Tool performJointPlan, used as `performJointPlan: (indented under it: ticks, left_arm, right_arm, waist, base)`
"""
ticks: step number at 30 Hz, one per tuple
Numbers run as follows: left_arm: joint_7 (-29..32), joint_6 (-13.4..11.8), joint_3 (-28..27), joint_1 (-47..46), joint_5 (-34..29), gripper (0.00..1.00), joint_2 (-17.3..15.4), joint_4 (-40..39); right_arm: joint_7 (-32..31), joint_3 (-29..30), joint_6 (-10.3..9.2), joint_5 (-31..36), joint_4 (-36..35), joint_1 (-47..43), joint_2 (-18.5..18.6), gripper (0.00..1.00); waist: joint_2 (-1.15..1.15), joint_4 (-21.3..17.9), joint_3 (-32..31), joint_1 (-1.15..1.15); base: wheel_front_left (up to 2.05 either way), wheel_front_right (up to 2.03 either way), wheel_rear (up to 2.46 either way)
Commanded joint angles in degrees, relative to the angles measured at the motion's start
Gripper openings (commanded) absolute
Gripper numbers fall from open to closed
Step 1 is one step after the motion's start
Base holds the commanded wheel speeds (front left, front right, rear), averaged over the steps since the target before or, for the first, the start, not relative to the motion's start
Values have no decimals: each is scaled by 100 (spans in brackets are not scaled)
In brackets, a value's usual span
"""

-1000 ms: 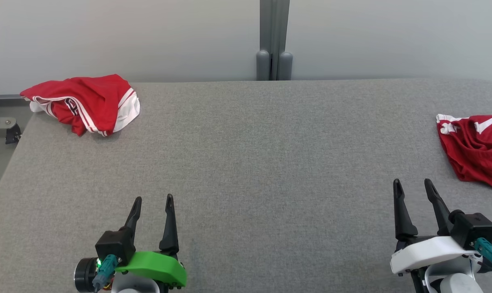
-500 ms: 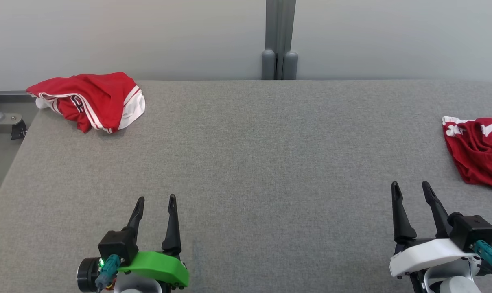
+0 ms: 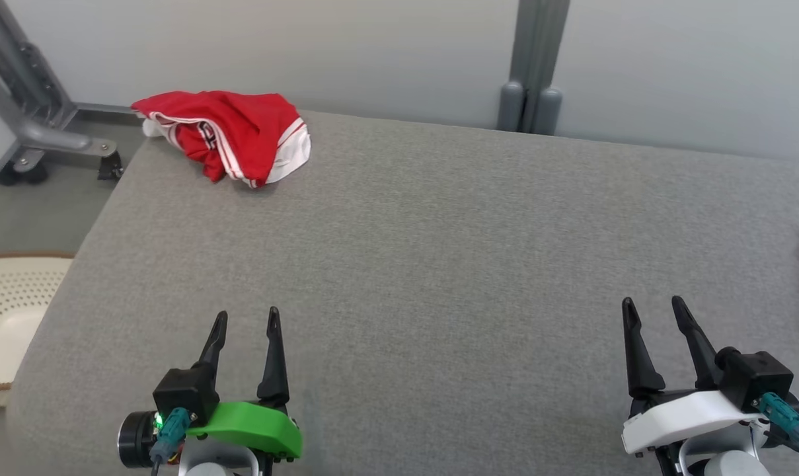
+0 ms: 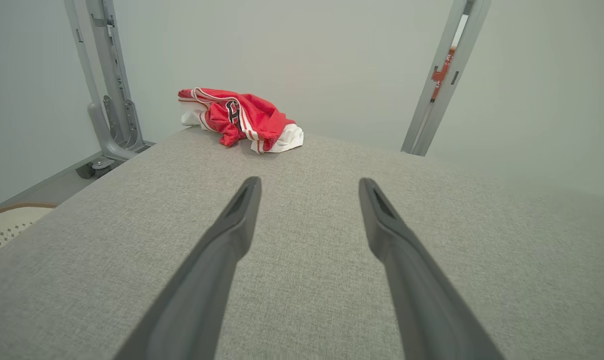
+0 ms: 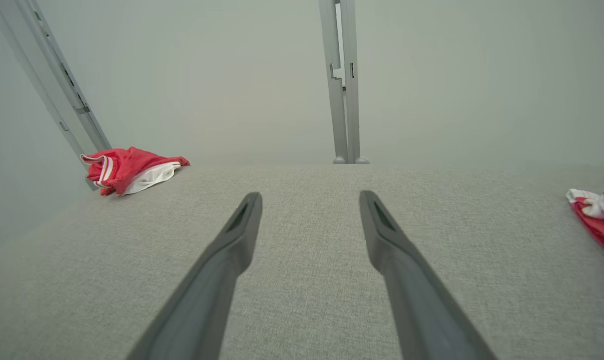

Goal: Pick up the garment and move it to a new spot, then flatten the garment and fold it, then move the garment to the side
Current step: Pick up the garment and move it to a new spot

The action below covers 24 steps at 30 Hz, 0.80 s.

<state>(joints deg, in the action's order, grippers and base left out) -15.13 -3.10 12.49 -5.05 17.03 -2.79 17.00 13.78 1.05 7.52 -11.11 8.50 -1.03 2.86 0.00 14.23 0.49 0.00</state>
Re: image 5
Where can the grey slotted partition post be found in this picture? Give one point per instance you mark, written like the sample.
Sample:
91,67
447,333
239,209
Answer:
57,75

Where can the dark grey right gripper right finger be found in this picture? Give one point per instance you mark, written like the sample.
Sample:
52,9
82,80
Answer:
416,300

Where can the red and white shirt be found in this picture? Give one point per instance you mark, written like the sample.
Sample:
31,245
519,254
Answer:
132,165

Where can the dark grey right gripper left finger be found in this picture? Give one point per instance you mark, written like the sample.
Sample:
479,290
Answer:
207,300

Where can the grey double partition post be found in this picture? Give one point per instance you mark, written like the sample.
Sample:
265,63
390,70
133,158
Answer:
349,100

